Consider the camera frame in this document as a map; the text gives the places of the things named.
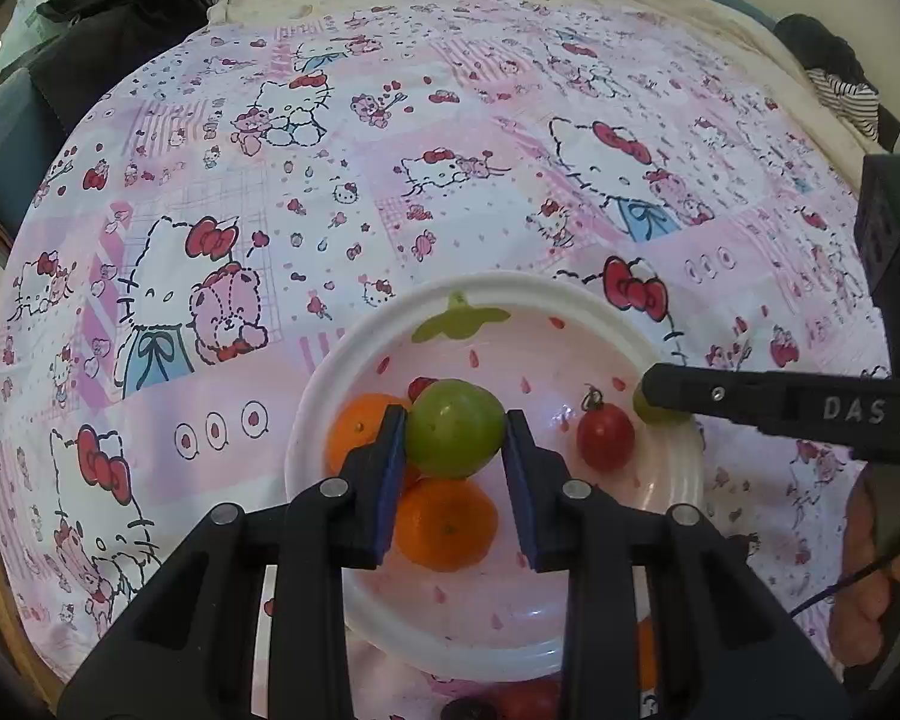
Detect striped garment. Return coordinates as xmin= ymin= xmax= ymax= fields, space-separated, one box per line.
xmin=806 ymin=67 xmax=882 ymax=140

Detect large orange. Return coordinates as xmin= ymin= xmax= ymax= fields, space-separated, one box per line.
xmin=394 ymin=476 xmax=500 ymax=572

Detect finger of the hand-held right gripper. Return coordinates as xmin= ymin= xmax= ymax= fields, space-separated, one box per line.
xmin=641 ymin=364 xmax=788 ymax=432

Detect pink cartoon cat blanket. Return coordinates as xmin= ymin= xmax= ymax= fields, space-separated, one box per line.
xmin=0 ymin=0 xmax=897 ymax=720

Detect large green tomato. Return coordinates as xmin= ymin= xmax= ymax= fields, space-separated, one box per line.
xmin=405 ymin=380 xmax=507 ymax=481

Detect pink strawberry-print bowl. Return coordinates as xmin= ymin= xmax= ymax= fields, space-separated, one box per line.
xmin=283 ymin=271 xmax=706 ymax=685

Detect black clothing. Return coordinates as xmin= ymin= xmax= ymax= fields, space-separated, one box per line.
xmin=774 ymin=13 xmax=900 ymax=151

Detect small green tomato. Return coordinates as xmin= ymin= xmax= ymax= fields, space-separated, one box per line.
xmin=632 ymin=382 xmax=691 ymax=425

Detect dark red tomato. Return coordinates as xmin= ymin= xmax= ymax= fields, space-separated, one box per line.
xmin=441 ymin=696 xmax=496 ymax=720

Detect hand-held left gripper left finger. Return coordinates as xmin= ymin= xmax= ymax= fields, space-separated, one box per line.
xmin=58 ymin=403 xmax=410 ymax=720

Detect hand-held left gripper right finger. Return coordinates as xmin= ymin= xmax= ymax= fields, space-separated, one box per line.
xmin=501 ymin=409 xmax=852 ymax=720

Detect blue sofa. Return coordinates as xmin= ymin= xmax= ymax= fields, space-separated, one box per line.
xmin=0 ymin=67 xmax=68 ymax=203

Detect person's right hand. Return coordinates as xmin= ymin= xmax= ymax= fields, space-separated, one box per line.
xmin=829 ymin=461 xmax=900 ymax=668

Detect black jacket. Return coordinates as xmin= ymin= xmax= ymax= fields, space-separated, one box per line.
xmin=34 ymin=0 xmax=226 ymax=136

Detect small red cherry tomato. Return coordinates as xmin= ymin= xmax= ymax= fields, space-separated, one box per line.
xmin=576 ymin=385 xmax=637 ymax=473

